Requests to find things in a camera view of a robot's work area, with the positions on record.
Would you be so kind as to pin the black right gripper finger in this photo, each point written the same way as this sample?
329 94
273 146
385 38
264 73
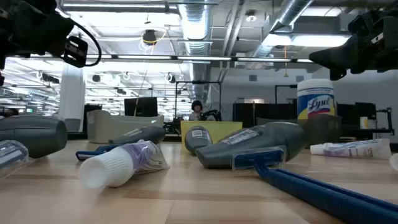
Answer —
335 57
337 74

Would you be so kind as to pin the white travel toothpaste tube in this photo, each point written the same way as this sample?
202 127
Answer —
109 168
357 150

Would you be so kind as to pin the Lysol wipes canister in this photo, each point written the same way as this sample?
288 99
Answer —
315 102

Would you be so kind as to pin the black equipment desk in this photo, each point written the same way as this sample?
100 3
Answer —
354 113

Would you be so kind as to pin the dark grey plastic bin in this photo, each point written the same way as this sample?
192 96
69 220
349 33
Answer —
323 130

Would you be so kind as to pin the white building pillar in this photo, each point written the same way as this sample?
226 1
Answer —
71 93

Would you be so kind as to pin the black partition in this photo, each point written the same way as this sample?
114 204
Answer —
264 110

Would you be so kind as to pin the black light bar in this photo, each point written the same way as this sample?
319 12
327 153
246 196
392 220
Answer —
143 57

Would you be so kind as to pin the light grey plastic bin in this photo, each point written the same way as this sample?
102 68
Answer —
102 127

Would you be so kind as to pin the yellow plastic bin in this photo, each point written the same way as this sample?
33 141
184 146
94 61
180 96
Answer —
224 129

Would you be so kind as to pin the black office chair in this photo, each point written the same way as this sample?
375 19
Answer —
213 115

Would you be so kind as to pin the black computer monitor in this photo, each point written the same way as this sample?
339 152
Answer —
141 107

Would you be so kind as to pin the person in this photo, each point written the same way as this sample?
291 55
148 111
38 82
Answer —
196 107

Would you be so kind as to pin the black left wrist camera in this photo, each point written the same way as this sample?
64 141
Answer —
76 51

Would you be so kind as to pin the black stand frame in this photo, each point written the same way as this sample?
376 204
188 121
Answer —
199 82
284 85

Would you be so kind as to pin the silver ventilation duct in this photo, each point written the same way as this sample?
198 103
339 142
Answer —
292 12
195 25

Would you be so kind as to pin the black dome camera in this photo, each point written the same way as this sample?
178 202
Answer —
150 36

